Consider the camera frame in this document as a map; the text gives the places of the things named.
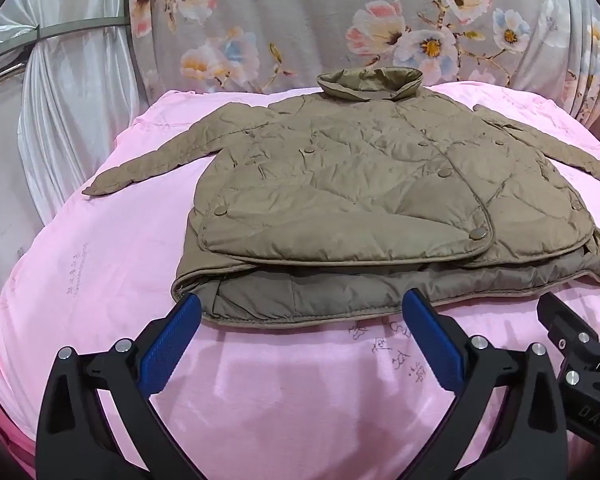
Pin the pink blanket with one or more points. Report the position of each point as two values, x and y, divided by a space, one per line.
120 270

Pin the dark pink cloth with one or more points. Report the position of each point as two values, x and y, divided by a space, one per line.
2 430

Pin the white curtain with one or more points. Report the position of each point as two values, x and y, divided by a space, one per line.
75 120

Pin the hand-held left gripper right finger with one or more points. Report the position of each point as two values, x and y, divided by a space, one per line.
430 337

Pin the olive quilted jacket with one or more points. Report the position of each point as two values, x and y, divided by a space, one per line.
360 185

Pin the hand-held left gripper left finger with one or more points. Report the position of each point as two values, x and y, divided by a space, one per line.
172 337

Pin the metal rail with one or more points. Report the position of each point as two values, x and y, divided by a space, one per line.
75 27

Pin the grey floral cloth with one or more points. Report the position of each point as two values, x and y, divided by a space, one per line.
300 20

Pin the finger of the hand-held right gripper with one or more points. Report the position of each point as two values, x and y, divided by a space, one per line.
565 327

